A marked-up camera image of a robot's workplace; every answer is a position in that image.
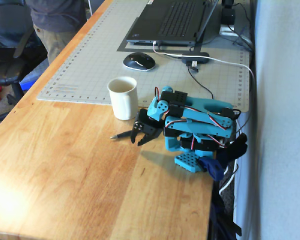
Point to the person in grey shirt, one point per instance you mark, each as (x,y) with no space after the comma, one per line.
(55,15)

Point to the black laptop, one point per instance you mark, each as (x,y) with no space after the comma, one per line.
(175,20)

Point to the black power adapter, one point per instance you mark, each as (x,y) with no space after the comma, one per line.
(228,16)

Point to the white power strip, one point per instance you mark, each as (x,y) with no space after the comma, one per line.
(227,29)

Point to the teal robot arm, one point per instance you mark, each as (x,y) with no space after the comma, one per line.
(202,102)

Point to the black office chair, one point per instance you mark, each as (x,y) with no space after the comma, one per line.
(5,70)

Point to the blue plastic box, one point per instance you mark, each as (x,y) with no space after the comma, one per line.
(32,77)

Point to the black usb hub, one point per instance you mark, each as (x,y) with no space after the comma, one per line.
(195,57)

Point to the dark blue ballpoint pen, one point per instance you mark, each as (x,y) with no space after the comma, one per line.
(120,135)

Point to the white ceramic mug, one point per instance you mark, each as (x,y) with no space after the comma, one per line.
(122,105)

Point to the black computer mouse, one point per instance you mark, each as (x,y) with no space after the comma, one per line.
(138,61)

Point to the grey gridded cutting mat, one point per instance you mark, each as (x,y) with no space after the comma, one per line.
(90,62)

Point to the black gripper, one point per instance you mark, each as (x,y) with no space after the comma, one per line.
(148,129)

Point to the dark blue table clamp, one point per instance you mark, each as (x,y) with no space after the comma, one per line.
(212,167)

